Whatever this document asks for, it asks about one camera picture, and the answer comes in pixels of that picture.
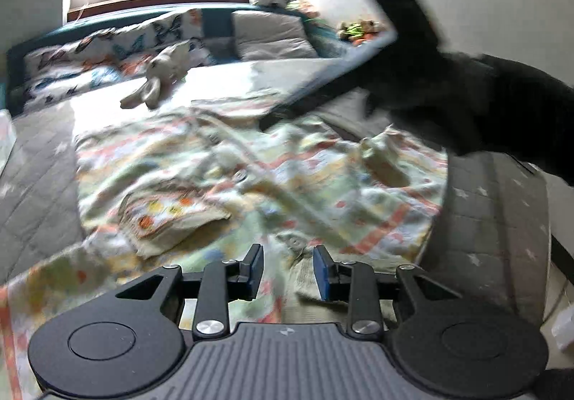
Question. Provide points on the teal sofa bench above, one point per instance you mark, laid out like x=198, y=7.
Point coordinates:
x=112, y=19

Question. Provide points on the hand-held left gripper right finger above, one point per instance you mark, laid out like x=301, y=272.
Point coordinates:
x=320, y=272

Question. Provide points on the pastel striped patterned towel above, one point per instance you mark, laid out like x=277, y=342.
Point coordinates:
x=202, y=167

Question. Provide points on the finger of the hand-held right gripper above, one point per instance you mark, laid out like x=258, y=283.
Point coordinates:
x=323, y=86

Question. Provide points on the white stuffed bunny toy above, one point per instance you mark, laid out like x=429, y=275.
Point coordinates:
x=154, y=77

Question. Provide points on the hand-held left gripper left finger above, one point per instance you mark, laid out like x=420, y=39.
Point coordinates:
x=256, y=270

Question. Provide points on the grey pillow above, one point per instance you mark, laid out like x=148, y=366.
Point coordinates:
x=269, y=34

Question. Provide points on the person's right forearm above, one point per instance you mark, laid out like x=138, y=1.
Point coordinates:
x=515, y=117

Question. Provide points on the colourful stuffed toys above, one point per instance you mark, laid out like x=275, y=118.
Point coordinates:
x=358, y=28

